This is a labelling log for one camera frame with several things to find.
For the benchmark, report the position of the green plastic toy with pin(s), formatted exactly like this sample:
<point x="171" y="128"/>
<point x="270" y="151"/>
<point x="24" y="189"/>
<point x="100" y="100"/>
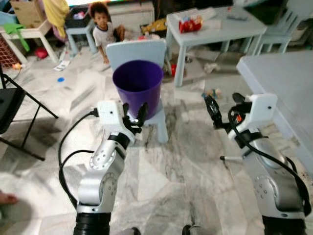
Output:
<point x="14" y="29"/>

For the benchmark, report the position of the pink red toy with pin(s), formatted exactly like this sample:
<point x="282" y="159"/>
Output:
<point x="41" y="53"/>

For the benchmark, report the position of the pale blue stool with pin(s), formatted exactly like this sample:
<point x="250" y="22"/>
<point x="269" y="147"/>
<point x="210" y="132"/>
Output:
<point x="78" y="30"/>

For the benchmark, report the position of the red plastic toy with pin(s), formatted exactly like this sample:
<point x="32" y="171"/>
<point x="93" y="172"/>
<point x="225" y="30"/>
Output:
<point x="173" y="69"/>

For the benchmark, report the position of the black basket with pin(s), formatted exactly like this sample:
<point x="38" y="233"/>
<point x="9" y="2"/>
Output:
<point x="78" y="20"/>

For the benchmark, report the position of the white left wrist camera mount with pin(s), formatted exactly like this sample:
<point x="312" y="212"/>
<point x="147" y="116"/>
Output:
<point x="110" y="115"/>

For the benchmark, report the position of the pale blue low chair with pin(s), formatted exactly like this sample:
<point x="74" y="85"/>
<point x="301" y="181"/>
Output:
<point x="132" y="49"/>

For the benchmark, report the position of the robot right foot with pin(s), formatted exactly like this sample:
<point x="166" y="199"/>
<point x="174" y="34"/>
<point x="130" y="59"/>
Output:
<point x="193" y="230"/>

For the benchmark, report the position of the purple plastic rubbish bin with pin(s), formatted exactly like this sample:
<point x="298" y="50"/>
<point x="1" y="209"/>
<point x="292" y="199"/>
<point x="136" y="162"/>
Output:
<point x="139" y="98"/>

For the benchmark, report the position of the large white paper sheet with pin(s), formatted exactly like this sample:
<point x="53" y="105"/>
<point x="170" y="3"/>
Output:
<point x="210" y="13"/>

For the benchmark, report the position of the yellow cloth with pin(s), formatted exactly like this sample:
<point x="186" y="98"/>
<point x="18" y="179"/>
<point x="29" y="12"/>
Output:
<point x="56" y="14"/>

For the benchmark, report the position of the red cartoon toy pack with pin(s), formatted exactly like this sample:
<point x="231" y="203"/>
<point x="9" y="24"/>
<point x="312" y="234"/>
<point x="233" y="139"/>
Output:
<point x="190" y="24"/>

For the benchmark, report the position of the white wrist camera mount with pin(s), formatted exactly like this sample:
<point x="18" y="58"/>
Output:
<point x="110" y="115"/>
<point x="261" y="107"/>

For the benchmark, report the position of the pale blue slatted child chair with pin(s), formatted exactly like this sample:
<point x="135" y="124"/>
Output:
<point x="293" y="19"/>

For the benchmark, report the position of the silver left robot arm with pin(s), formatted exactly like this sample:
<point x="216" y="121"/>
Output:
<point x="100" y="181"/>

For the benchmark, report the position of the child in white shirt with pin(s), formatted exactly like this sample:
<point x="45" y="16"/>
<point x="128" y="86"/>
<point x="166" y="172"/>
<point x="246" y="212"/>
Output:
<point x="105" y="36"/>

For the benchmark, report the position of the black folding stand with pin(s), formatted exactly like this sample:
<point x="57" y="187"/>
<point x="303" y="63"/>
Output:
<point x="7" y="105"/>

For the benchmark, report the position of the small colourful toy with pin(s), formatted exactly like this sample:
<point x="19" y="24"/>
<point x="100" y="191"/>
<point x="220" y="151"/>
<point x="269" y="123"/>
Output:
<point x="212" y="93"/>

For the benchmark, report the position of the brown cardboard box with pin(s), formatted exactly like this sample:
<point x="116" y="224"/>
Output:
<point x="27" y="12"/>

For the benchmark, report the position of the person bare foot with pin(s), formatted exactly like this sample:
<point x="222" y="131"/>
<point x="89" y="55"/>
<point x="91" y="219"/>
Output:
<point x="7" y="198"/>

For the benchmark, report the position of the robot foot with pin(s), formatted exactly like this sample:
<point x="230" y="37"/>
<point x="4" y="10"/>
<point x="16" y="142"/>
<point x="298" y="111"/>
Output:
<point x="193" y="230"/>
<point x="131" y="231"/>

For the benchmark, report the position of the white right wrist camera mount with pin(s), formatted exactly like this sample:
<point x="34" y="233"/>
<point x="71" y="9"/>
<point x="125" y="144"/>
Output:
<point x="261" y="107"/>

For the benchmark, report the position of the yellow toy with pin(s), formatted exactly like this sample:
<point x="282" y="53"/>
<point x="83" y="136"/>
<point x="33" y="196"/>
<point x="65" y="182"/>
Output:
<point x="156" y="25"/>

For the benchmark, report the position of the white paper slip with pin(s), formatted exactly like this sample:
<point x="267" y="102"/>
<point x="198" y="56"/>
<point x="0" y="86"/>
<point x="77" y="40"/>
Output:
<point x="62" y="65"/>

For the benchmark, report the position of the large grey folding table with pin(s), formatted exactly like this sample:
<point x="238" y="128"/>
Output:
<point x="283" y="83"/>

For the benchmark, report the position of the white wooden side table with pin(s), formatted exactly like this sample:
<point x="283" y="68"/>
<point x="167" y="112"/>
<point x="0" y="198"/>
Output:
<point x="36" y="32"/>

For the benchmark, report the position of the grey remote control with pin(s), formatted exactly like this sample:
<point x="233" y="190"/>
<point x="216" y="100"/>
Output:
<point x="237" y="16"/>

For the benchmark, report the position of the small white plastic table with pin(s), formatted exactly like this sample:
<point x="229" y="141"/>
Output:
<point x="220" y="29"/>

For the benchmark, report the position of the red mesh basket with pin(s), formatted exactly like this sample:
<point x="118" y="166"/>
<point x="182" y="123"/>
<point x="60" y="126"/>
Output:
<point x="7" y="54"/>

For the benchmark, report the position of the small blue disc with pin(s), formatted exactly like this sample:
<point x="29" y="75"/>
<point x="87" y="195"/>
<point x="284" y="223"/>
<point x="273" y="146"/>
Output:
<point x="60" y="79"/>

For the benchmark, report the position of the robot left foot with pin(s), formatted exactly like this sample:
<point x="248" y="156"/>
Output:
<point x="131" y="231"/>

